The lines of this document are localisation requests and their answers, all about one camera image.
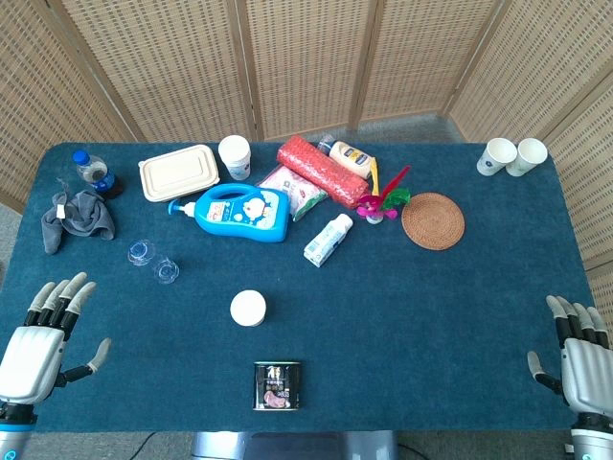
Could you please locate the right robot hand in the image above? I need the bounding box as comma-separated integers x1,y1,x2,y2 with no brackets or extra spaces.
526,294,613,417

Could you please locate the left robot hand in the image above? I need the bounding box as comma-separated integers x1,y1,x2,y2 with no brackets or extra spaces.
0,271,112,408

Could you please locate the clear plastic water bottle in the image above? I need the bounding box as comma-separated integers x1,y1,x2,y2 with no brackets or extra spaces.
126,238,181,288

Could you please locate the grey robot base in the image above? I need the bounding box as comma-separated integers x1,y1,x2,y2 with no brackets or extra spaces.
190,430,398,460

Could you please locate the cola bottle blue cap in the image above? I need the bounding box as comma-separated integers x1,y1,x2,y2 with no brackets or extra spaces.
71,149,124,200

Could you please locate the paper cup green print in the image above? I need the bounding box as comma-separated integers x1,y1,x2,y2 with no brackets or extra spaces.
505,137,549,177

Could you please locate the paper cup blue flower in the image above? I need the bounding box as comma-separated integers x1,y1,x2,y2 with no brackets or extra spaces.
476,137,518,177

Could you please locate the blue detergent pump bottle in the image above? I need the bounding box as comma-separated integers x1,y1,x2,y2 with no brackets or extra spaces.
167,184,292,244

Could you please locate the small white lotion bottle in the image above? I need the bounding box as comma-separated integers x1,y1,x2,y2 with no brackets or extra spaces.
303,213,354,268

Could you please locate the cream mayonnaise bottle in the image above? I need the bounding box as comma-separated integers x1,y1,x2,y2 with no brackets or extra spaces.
318,135,377,180

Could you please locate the grey cloth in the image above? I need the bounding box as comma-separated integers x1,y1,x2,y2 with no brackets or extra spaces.
40,179,117,256

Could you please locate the blue tablecloth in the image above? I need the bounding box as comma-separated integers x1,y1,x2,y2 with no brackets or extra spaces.
0,141,595,435

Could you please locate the round woven rattan coaster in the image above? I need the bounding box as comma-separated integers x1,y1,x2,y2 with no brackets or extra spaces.
400,192,466,251

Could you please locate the beige lunch box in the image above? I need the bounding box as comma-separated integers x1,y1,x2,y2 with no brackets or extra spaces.
138,144,222,204

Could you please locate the black luncheon meat can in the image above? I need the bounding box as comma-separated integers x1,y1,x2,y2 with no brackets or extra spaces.
252,360,303,412

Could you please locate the colourful feather shuttlecock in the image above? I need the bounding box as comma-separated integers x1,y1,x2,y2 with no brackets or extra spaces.
356,160,413,225

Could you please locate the pink white snack bag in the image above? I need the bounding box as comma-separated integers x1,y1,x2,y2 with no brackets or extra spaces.
257,164,329,222

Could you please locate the wicker folding screen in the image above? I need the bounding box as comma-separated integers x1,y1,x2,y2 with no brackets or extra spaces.
0,0,613,332

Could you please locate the red bubble wrap roll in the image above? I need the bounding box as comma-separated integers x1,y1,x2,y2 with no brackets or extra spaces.
276,135,371,209

